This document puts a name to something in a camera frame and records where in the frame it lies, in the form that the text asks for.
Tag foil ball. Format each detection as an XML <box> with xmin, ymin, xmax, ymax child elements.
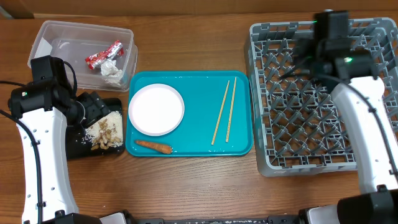
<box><xmin>101</xmin><ymin>60</ymin><xmax>123</xmax><ymax>87</ymax></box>

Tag red foil snack wrapper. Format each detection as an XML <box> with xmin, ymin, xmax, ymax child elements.
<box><xmin>85</xmin><ymin>40</ymin><xmax>124</xmax><ymax>70</ymax></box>

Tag white round plate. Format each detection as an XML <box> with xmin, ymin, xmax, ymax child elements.
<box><xmin>128</xmin><ymin>83</ymin><xmax>185</xmax><ymax>136</ymax></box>

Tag orange carrot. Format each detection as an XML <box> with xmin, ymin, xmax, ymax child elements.
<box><xmin>135</xmin><ymin>140</ymin><xmax>172</xmax><ymax>154</ymax></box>

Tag wooden chopstick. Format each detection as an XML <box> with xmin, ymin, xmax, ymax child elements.
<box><xmin>226</xmin><ymin>77</ymin><xmax>237</xmax><ymax>143</ymax></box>
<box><xmin>211</xmin><ymin>80</ymin><xmax>230</xmax><ymax>146</ymax></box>

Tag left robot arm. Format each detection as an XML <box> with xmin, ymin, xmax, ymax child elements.
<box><xmin>6</xmin><ymin>55</ymin><xmax>110</xmax><ymax>223</ymax></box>

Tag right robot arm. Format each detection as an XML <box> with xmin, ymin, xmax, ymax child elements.
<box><xmin>294</xmin><ymin>11</ymin><xmax>397</xmax><ymax>223</ymax></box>

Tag grey dishwasher rack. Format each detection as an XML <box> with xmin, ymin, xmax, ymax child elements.
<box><xmin>245</xmin><ymin>17</ymin><xmax>397</xmax><ymax>177</ymax></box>

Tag food scraps peanuts rice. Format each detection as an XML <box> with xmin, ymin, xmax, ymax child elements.
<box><xmin>82</xmin><ymin>111</ymin><xmax>124</xmax><ymax>151</ymax></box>

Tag black tray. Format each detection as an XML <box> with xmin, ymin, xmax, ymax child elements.
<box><xmin>65</xmin><ymin>97</ymin><xmax>126</xmax><ymax>161</ymax></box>

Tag clear plastic bin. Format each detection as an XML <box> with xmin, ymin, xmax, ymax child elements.
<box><xmin>29</xmin><ymin>21</ymin><xmax>137</xmax><ymax>91</ymax></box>

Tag teal serving tray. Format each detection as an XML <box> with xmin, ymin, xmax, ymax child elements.
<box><xmin>125</xmin><ymin>70</ymin><xmax>253</xmax><ymax>157</ymax></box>

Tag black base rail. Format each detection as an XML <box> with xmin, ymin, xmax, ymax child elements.
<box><xmin>99</xmin><ymin>207</ymin><xmax>340</xmax><ymax>224</ymax></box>

